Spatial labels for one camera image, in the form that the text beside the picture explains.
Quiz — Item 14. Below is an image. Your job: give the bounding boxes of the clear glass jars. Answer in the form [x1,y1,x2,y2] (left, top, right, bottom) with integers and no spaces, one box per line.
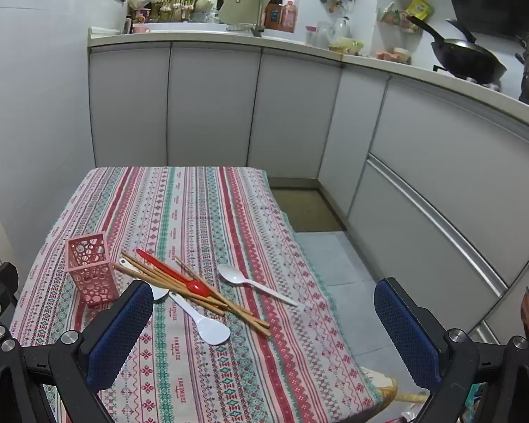
[306,17,351,49]

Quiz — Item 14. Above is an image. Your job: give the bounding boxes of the pink perforated utensil holder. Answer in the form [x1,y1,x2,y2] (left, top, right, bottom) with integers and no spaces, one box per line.
[65,231,115,308]

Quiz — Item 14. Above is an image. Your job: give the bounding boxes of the potted garlic sprouts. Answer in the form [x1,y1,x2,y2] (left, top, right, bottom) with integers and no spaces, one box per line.
[149,0,200,22]

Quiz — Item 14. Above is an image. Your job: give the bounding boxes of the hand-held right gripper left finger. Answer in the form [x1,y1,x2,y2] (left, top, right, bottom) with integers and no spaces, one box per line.
[0,279,155,423]

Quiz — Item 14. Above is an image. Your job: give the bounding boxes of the yellow green packet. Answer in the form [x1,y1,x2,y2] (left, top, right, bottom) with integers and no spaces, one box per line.
[406,0,435,20]

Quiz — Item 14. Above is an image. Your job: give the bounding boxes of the red plastic spoon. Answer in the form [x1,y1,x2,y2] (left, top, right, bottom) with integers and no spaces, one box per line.
[136,249,210,297]

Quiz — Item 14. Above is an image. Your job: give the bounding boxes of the pink soap bottle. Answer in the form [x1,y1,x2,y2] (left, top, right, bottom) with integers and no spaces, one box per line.
[283,0,298,32]

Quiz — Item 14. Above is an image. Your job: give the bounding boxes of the brown bottle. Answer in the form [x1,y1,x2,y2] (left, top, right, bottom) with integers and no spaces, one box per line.
[266,4,284,31]

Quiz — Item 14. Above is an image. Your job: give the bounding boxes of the yellow slipper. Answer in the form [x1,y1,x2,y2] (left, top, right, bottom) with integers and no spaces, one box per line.
[366,368,429,406]

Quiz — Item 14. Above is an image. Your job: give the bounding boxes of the striped patterned tablecloth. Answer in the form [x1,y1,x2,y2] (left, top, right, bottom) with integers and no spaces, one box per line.
[9,165,397,423]

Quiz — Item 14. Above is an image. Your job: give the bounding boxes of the white plastic spoon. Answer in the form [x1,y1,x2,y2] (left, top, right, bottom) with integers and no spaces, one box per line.
[217,263,300,308]

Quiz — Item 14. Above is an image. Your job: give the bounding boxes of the white rice spoon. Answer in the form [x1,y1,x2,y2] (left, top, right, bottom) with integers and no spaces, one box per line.
[114,259,170,302]
[169,292,231,345]

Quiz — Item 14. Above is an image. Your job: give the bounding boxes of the black wok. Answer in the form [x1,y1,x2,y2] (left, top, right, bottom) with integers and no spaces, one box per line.
[406,14,507,85]

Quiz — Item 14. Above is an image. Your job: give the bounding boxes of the brown wooden chopstick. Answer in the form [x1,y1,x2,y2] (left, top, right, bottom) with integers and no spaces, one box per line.
[173,256,272,329]
[122,251,225,317]
[176,264,270,338]
[127,256,231,311]
[132,261,227,308]

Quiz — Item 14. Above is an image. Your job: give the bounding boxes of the steel kitchen faucet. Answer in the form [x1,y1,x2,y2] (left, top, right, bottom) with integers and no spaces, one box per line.
[229,0,266,38]

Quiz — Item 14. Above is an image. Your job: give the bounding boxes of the green vegetable bag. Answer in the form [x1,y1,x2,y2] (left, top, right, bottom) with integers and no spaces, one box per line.
[328,37,364,54]

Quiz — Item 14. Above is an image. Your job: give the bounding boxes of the brown floor mat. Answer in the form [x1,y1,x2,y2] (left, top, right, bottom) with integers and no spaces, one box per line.
[271,187,345,232]

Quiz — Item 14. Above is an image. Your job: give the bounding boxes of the grey kitchen cabinet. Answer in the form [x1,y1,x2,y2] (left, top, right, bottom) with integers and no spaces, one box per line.
[88,39,529,344]

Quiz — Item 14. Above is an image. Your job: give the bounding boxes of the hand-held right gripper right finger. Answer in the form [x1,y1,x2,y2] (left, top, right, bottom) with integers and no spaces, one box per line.
[373,277,529,423]

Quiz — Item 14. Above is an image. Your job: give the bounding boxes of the white kitchen countertop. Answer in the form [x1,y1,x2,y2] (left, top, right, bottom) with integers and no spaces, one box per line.
[87,26,529,117]

